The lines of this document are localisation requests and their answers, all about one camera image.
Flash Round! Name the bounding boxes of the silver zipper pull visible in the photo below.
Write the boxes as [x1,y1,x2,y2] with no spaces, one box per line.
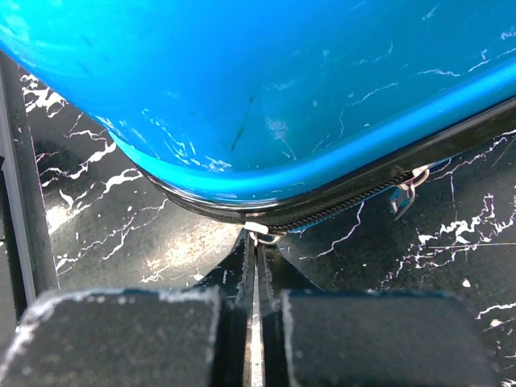
[243,222,285,246]
[389,164,431,220]

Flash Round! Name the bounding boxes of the blue fish-print suitcase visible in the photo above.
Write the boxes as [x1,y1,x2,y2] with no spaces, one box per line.
[1,1,515,233]

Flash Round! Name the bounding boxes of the black marble pattern mat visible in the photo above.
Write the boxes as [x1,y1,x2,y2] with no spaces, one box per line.
[1,58,515,386]

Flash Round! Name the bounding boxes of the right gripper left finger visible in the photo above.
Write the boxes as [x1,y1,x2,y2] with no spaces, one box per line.
[1,231,254,386]

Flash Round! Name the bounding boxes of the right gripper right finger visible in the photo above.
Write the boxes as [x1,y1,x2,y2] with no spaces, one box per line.
[257,246,500,386]

